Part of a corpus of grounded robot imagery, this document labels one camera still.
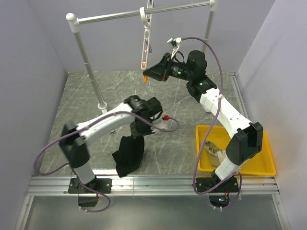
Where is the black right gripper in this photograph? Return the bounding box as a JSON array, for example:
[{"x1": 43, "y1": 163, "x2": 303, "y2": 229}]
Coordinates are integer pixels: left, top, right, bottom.
[{"x1": 143, "y1": 53, "x2": 194, "y2": 82}]

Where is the orange clothes clip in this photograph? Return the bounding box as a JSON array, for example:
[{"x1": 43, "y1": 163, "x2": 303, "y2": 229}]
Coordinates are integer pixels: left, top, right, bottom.
[{"x1": 143, "y1": 75, "x2": 148, "y2": 83}]

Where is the black underwear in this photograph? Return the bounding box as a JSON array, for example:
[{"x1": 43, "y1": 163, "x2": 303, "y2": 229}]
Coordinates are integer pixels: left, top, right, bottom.
[{"x1": 112, "y1": 136, "x2": 144, "y2": 178}]

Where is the white plastic hanger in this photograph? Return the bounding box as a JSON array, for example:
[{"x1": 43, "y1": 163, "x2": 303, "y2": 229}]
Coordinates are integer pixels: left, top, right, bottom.
[{"x1": 139, "y1": 7, "x2": 152, "y2": 70}]

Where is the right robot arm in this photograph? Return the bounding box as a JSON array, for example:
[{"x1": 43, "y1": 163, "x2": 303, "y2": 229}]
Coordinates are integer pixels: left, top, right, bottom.
[{"x1": 143, "y1": 50, "x2": 263, "y2": 192}]

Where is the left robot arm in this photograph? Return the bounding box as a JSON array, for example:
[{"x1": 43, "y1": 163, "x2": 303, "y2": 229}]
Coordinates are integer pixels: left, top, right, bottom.
[{"x1": 59, "y1": 95, "x2": 163, "y2": 193}]

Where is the beige cloth in bin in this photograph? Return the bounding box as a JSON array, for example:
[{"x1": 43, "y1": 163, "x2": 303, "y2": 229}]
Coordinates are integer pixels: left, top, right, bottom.
[{"x1": 204, "y1": 141, "x2": 226, "y2": 167}]

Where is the white metal clothes rack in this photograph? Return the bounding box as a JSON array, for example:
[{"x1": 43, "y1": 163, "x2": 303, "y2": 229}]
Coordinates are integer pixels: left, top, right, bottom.
[{"x1": 65, "y1": 0, "x2": 219, "y2": 134}]

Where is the yellow plastic bin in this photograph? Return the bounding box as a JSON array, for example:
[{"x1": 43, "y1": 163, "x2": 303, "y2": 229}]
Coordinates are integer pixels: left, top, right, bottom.
[{"x1": 196, "y1": 125, "x2": 276, "y2": 176}]

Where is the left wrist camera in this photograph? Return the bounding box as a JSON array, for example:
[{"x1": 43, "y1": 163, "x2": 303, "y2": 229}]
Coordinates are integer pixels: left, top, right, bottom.
[{"x1": 151, "y1": 117, "x2": 170, "y2": 132}]

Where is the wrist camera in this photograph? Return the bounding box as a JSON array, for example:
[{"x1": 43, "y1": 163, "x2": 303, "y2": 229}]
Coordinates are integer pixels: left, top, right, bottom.
[
  {"x1": 167, "y1": 37, "x2": 182, "y2": 48},
  {"x1": 151, "y1": 117, "x2": 170, "y2": 132}
]

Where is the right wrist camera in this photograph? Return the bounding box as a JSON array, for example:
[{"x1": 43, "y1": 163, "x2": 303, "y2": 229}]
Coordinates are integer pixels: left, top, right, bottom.
[{"x1": 167, "y1": 37, "x2": 182, "y2": 48}]

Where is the aluminium front rail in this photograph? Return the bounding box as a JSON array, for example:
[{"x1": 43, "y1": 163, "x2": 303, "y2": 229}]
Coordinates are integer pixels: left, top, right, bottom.
[{"x1": 16, "y1": 175, "x2": 285, "y2": 230}]

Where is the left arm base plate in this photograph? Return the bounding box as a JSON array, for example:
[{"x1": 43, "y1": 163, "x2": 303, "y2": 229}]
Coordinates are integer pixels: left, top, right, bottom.
[{"x1": 68, "y1": 178, "x2": 112, "y2": 194}]

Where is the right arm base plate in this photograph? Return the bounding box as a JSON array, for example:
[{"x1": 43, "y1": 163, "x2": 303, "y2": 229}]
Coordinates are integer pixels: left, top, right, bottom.
[{"x1": 194, "y1": 177, "x2": 239, "y2": 193}]

